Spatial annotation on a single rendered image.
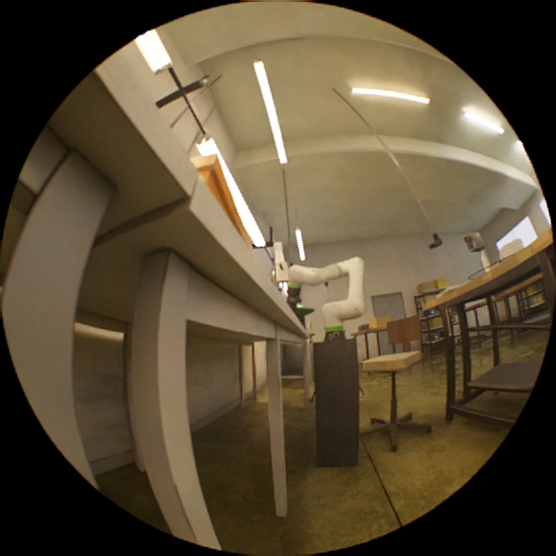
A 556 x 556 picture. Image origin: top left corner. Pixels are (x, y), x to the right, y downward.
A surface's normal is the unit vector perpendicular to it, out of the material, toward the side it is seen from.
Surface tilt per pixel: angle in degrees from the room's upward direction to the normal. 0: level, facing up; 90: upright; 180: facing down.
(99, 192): 90
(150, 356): 90
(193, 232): 180
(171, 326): 90
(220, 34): 180
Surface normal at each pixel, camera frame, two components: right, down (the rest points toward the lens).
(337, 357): -0.30, -0.32
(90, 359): 0.98, -0.11
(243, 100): 0.04, 0.94
